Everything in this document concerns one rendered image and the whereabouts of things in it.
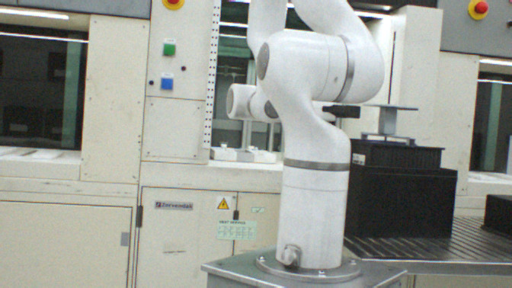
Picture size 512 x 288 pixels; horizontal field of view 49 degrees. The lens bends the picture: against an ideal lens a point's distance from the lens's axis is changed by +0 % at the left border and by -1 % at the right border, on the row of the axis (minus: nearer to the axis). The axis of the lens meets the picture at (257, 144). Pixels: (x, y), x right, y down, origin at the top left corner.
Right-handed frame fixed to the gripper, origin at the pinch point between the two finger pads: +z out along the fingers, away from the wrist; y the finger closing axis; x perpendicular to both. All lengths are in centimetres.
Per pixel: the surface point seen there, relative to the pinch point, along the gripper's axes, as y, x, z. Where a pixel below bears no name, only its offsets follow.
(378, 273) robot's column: 41, -30, -13
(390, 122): 1.5, -1.7, 12.0
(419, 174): 13.4, -14.2, 13.8
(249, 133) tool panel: -113, -9, 12
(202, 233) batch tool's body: -34, -39, -27
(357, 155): 3.7, -10.7, 1.9
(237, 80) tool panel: -119, 15, 6
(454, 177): 13.5, -14.5, 24.3
